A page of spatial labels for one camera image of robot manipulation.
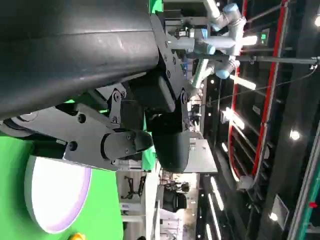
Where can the grey flat panel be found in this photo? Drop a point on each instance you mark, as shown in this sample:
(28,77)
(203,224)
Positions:
(202,157)

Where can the black horizontal pole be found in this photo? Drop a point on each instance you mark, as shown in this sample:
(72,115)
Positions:
(275,59)

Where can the lilac plate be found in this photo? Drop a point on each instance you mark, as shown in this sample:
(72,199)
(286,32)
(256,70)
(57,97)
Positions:
(57,195)

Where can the round ceiling light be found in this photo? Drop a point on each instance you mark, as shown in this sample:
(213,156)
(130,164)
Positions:
(295,135)

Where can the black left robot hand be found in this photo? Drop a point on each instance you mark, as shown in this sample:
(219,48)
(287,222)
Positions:
(82,50)

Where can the green table cloth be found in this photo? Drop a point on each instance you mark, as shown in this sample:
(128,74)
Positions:
(12,200)

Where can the red curved rail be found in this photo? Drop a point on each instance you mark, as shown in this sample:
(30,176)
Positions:
(276,47)

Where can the black office chair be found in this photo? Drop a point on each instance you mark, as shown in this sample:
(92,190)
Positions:
(175,201)

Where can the ceiling light strip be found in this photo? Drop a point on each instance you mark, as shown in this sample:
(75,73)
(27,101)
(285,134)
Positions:
(243,83)
(233,118)

